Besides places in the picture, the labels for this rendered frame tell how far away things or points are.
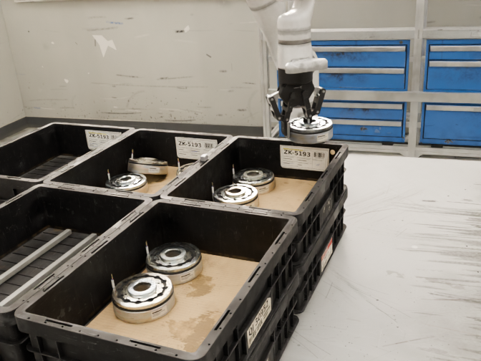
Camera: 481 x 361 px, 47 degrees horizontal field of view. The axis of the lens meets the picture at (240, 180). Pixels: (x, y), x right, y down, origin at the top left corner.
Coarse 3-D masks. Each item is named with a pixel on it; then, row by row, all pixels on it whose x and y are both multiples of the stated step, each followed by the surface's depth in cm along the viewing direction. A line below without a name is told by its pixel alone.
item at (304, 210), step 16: (224, 144) 138; (304, 144) 136; (320, 144) 134; (336, 144) 133; (208, 160) 128; (336, 160) 123; (192, 176) 121; (320, 192) 111; (240, 208) 104; (256, 208) 104; (304, 208) 102
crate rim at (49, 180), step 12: (132, 132) 152; (144, 132) 153; (156, 132) 152; (168, 132) 150; (180, 132) 149; (192, 132) 149; (96, 156) 137; (72, 168) 130; (192, 168) 124; (48, 180) 123; (120, 192) 114; (132, 192) 114; (156, 192) 113
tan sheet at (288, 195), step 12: (276, 180) 140; (288, 180) 140; (300, 180) 139; (276, 192) 134; (288, 192) 133; (300, 192) 133; (264, 204) 128; (276, 204) 127; (288, 204) 127; (300, 204) 127
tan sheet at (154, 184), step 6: (168, 168) 153; (174, 168) 152; (144, 174) 150; (150, 174) 150; (168, 174) 149; (174, 174) 148; (150, 180) 145; (156, 180) 145; (162, 180) 145; (168, 180) 145; (150, 186) 142; (156, 186) 142; (162, 186) 141; (150, 192) 138
